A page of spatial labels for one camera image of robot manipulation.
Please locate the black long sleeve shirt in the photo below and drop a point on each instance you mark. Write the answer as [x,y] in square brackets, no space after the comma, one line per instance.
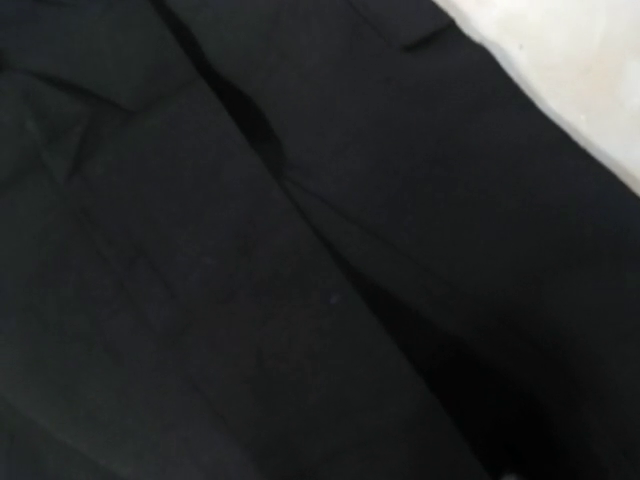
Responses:
[301,240]

